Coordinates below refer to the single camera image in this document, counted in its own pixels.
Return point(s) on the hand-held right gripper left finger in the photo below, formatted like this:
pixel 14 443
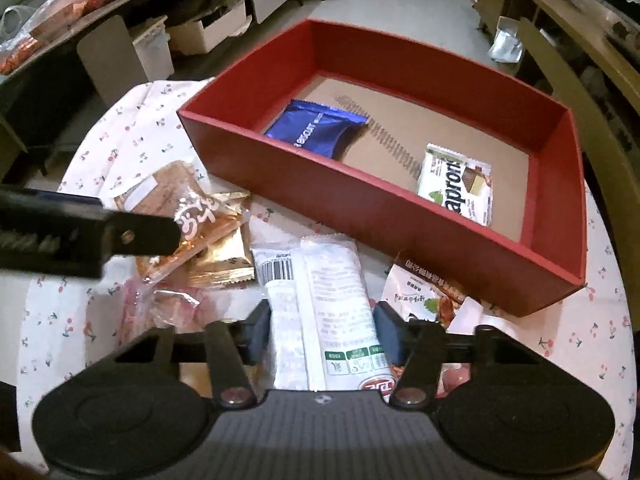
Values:
pixel 257 331

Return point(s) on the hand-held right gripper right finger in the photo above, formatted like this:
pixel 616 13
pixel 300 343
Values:
pixel 387 331

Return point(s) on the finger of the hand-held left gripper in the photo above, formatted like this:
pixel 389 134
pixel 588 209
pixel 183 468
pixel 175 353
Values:
pixel 145 235

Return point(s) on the white barcode snack packet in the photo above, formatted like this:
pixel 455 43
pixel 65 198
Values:
pixel 285 305

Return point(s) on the wide white snack packet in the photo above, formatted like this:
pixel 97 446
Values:
pixel 340 300

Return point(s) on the clear printed bread packet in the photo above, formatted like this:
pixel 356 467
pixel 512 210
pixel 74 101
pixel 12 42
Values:
pixel 210 215

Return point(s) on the gold snack packet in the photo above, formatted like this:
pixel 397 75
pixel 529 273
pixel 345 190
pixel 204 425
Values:
pixel 225 262
pixel 246 227

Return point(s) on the pink clear snack packet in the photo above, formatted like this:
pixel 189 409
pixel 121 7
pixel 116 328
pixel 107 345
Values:
pixel 170 310

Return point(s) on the red cardboard box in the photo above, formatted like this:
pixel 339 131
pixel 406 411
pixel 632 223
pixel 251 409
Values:
pixel 350 200

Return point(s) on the white red print packet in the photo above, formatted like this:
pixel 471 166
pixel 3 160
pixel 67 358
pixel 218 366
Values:
pixel 415 290

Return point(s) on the sausage packet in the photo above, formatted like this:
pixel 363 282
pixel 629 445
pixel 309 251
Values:
pixel 460 377

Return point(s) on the cherry print tablecloth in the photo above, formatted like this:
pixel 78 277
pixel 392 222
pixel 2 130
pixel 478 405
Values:
pixel 145 110

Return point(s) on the white green wafer packet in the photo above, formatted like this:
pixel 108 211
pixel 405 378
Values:
pixel 450 185

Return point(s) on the narrow white storage bin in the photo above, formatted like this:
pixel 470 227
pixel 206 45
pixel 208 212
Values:
pixel 155 50

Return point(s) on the grey desk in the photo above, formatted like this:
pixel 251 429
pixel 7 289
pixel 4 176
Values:
pixel 60 50

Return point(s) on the blue snack packet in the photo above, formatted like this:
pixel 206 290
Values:
pixel 315 130

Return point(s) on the clear plastic bag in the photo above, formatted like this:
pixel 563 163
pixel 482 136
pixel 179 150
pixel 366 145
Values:
pixel 20 22

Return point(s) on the wide white storage bin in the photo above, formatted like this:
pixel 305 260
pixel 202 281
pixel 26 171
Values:
pixel 215 30

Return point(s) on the silver foil bag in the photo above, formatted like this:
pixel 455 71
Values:
pixel 505 40

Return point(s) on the wooden table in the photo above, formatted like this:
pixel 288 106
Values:
pixel 565 15

